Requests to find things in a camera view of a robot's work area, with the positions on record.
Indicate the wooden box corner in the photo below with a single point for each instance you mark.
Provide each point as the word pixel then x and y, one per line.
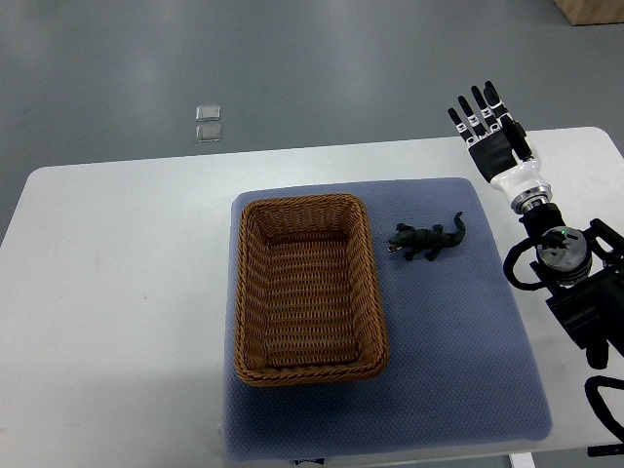
pixel 591 12

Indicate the upper floor plate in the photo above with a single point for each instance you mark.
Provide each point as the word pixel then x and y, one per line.
pixel 207 112

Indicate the blue grey cushion mat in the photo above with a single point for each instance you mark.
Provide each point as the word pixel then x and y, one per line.
pixel 461 370

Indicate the brown wicker basket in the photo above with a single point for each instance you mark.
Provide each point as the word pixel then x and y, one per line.
pixel 308 307

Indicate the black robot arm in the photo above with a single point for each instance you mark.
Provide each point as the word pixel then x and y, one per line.
pixel 581 269

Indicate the floor plate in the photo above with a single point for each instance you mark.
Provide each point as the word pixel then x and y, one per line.
pixel 207 112
pixel 208 133

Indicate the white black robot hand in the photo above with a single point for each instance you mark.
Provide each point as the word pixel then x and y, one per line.
pixel 506 164

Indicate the lower floor plate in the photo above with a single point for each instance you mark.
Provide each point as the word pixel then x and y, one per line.
pixel 208 133

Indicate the dark toy crocodile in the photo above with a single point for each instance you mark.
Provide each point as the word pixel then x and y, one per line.
pixel 430 241

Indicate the black table bracket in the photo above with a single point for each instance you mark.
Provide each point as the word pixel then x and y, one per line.
pixel 605 450

